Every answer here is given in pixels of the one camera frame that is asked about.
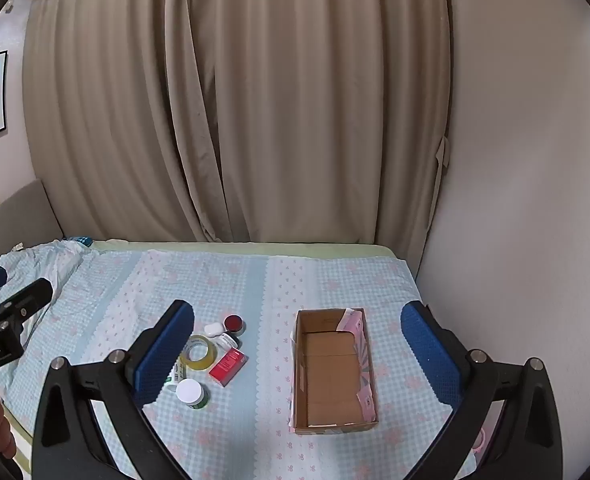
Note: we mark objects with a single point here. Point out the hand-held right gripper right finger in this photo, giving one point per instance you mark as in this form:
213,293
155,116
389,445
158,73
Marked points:
430,355

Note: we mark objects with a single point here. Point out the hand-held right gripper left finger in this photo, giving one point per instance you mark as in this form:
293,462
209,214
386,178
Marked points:
165,352

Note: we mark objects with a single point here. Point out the yellow tape roll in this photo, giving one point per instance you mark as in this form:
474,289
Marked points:
200,366

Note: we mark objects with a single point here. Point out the red rectangular box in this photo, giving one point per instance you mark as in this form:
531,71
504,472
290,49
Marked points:
227,366

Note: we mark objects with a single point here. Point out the cardboard box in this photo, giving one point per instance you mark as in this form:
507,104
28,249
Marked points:
325,370

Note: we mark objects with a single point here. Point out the white tube green print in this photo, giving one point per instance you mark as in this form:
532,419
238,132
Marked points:
177,372

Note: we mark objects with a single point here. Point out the white lid green jar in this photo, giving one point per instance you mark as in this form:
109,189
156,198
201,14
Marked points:
189,391

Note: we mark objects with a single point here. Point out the small white case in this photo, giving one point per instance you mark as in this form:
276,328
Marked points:
215,329

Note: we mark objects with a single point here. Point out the white bottle green label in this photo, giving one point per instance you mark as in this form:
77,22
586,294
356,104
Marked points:
226,341

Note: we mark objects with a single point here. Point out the grey bed headboard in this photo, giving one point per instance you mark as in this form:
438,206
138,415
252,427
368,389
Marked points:
20,220

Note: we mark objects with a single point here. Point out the small teal cloth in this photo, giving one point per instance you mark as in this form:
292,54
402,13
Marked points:
81,239

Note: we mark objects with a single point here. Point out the red lid jar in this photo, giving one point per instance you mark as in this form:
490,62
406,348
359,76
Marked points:
233,322

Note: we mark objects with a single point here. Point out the pink plastic object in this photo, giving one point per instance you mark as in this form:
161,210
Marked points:
480,447

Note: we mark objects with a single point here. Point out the pale green mattress sheet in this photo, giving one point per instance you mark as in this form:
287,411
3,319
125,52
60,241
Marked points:
225,246

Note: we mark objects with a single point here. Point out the blue pink printed blanket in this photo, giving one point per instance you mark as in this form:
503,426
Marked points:
325,280

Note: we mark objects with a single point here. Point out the beige curtain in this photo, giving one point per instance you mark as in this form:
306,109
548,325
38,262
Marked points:
300,110

